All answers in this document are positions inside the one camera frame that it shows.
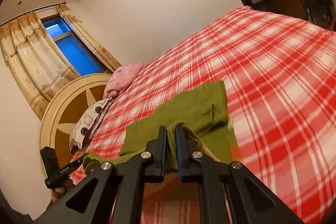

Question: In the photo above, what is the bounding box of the white patterned pillow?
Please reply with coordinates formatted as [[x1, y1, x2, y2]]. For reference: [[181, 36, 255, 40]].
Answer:
[[69, 98, 113, 152]]

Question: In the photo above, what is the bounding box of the green knit sweater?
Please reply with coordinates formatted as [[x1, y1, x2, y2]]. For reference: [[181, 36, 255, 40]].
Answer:
[[81, 80, 240, 175]]

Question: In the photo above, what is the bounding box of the cream wooden headboard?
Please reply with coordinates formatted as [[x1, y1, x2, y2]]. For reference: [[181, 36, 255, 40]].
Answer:
[[40, 73, 111, 167]]

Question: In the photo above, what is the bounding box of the pink pillow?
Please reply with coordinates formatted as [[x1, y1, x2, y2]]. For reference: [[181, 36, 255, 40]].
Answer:
[[103, 63, 143, 99]]

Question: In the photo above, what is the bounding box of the beige patterned left curtain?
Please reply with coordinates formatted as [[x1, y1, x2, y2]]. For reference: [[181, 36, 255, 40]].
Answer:
[[1, 11, 79, 119]]

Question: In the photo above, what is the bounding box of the beige patterned curtain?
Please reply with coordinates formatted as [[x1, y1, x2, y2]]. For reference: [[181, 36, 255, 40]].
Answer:
[[56, 3, 121, 72], [1, 11, 79, 119]]

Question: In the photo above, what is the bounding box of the blue window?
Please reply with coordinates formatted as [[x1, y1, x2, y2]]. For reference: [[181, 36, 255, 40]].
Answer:
[[42, 15, 109, 76]]

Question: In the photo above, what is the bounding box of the person's left hand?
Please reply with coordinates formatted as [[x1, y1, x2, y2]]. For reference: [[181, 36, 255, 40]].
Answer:
[[51, 178, 75, 204]]

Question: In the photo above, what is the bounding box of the red plaid bed cover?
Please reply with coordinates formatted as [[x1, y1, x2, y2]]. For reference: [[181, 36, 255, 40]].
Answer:
[[86, 6, 335, 223]]

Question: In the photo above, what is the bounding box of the beige patterned right curtain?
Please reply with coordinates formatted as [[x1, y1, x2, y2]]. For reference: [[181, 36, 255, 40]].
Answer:
[[56, 3, 121, 72]]

